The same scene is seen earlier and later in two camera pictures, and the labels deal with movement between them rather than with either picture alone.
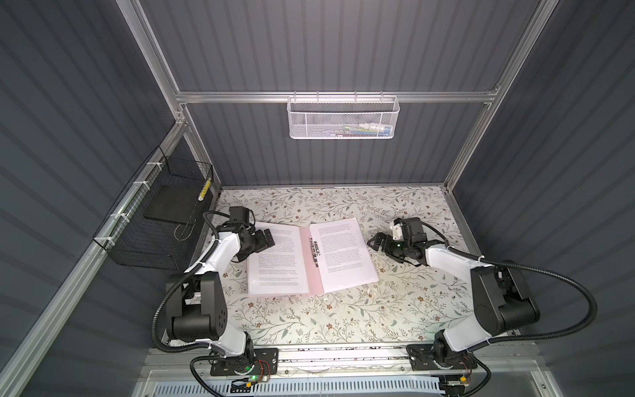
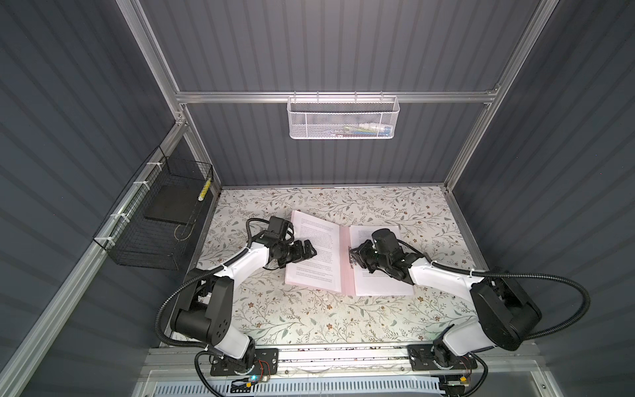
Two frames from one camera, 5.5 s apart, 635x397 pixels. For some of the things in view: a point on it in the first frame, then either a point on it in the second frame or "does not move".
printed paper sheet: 279,269 to 322,272
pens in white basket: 362,129 does not move
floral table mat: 410,303 does not move
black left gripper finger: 263,240 to 309,251
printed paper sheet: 345,259 to 377,283
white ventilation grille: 390,387 does not move
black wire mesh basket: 156,222 does not move
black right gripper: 387,239 to 359,255
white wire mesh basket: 343,117 does not move
